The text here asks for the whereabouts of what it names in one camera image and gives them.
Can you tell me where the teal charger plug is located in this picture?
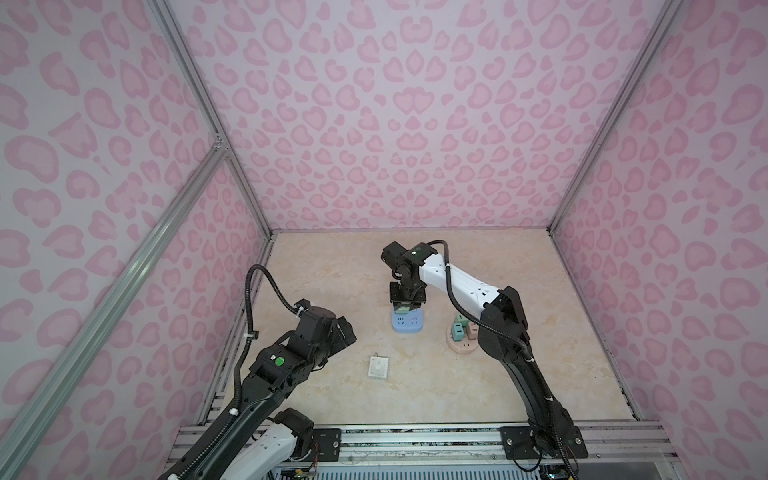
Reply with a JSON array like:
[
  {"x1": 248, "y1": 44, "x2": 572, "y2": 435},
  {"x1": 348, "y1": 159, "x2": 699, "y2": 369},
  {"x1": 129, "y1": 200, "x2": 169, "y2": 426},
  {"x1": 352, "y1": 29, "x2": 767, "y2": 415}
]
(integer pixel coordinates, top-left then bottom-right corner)
[{"x1": 451, "y1": 323, "x2": 466, "y2": 342}]

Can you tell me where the white charger plug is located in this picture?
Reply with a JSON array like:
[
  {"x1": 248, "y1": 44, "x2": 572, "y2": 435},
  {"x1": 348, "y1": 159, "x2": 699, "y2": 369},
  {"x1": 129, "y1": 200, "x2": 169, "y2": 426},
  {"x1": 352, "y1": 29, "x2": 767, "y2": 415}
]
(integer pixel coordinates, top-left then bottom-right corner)
[{"x1": 367, "y1": 355, "x2": 389, "y2": 380}]

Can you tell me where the pink charger plug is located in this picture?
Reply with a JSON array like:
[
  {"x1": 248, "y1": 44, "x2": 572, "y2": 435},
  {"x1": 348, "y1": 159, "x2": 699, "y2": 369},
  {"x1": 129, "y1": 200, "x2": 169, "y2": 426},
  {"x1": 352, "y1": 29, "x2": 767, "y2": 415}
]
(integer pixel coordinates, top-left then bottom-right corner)
[{"x1": 467, "y1": 322, "x2": 479, "y2": 340}]

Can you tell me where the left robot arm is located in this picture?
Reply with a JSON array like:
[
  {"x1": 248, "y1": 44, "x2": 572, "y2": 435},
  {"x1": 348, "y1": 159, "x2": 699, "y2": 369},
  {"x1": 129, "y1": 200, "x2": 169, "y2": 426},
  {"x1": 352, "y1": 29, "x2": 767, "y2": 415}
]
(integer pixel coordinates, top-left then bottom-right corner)
[{"x1": 160, "y1": 306, "x2": 357, "y2": 479}]

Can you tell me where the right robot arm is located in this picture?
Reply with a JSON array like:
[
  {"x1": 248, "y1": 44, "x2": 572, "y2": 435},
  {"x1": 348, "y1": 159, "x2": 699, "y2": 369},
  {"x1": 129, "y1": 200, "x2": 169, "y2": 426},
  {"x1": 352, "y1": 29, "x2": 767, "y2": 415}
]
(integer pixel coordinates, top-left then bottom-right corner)
[{"x1": 381, "y1": 240, "x2": 588, "y2": 460}]

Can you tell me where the blue square power strip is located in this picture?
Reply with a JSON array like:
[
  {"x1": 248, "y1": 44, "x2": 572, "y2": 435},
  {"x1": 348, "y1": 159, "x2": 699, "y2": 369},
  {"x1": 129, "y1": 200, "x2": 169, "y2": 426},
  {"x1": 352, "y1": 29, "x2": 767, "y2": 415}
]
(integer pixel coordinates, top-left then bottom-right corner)
[{"x1": 391, "y1": 309, "x2": 424, "y2": 334}]

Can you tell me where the pink round power strip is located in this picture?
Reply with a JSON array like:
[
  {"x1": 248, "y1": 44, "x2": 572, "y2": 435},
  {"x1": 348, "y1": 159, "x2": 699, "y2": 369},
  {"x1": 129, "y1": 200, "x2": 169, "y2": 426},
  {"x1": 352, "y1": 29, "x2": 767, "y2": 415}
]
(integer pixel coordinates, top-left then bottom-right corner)
[{"x1": 446, "y1": 324, "x2": 479, "y2": 355}]

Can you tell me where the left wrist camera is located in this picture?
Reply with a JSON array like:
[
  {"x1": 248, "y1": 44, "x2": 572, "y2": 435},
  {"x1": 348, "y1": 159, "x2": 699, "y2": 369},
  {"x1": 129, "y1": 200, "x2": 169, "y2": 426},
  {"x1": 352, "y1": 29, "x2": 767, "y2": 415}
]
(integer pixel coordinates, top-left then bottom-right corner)
[{"x1": 294, "y1": 299, "x2": 312, "y2": 315}]

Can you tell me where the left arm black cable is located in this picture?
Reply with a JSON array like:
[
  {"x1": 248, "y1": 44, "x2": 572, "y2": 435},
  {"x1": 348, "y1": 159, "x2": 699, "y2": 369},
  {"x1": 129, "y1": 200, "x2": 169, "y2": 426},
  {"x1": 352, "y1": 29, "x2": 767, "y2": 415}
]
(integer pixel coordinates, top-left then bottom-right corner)
[{"x1": 230, "y1": 264, "x2": 301, "y2": 415}]

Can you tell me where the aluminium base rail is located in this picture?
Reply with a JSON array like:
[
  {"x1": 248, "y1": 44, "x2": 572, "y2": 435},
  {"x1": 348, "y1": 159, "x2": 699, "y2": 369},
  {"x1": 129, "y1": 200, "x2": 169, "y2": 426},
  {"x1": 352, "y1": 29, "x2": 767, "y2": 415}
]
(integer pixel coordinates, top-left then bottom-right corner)
[{"x1": 164, "y1": 419, "x2": 685, "y2": 480}]

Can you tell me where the left wall aluminium strut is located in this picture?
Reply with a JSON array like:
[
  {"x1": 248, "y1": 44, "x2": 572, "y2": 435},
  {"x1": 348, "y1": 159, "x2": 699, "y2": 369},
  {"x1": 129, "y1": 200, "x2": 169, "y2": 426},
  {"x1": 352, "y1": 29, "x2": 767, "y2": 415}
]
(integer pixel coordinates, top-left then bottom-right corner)
[{"x1": 1, "y1": 143, "x2": 228, "y2": 479}]

